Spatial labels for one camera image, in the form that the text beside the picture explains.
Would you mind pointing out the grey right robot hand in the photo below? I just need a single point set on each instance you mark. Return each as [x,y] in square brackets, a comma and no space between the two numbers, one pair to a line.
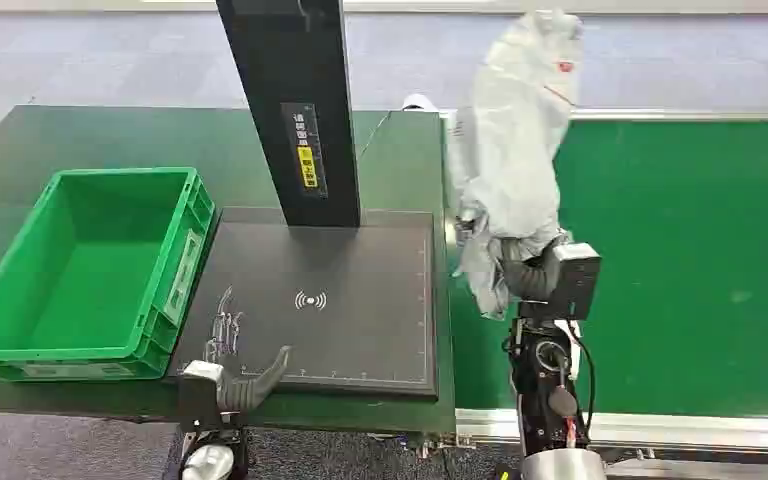
[531,272]

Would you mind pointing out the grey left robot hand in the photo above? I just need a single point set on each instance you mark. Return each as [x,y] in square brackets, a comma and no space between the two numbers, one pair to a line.
[251,387]

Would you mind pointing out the grey plastic parcel bag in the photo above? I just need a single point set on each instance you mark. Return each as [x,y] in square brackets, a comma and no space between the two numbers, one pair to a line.
[510,146]

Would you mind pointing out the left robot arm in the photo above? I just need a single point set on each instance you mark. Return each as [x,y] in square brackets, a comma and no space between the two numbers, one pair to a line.
[215,457]

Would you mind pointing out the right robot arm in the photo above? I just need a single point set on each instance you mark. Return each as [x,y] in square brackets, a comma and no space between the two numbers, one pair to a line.
[550,397]

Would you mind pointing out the white crate side label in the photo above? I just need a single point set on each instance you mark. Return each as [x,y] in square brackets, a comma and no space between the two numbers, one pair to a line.
[183,278]

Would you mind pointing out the green conveyor belt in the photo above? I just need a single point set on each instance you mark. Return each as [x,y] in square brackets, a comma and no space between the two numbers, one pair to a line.
[689,265]

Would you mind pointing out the white crate end label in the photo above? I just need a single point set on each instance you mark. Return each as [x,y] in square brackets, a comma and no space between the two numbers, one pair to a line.
[79,371]

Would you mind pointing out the green plastic crate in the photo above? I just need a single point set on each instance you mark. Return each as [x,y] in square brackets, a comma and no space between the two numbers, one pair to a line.
[92,278]

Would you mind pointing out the white object behind table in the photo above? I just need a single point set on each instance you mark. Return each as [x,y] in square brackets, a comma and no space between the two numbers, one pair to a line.
[420,102]

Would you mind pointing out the black and yellow warning label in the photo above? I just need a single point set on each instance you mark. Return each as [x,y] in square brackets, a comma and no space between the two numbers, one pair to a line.
[306,152]

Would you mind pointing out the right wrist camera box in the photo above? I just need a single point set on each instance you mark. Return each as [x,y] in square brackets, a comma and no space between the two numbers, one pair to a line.
[576,278]

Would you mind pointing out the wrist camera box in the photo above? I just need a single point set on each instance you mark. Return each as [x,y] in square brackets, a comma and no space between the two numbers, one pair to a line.
[197,394]
[576,278]

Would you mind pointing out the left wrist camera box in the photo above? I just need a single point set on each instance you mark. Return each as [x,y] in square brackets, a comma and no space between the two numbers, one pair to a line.
[197,394]

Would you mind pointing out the black scanner base plate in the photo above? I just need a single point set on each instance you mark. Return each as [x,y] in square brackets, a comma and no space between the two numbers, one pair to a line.
[351,331]

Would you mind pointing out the black scanner post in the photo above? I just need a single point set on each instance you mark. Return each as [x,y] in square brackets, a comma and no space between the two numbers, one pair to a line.
[291,60]

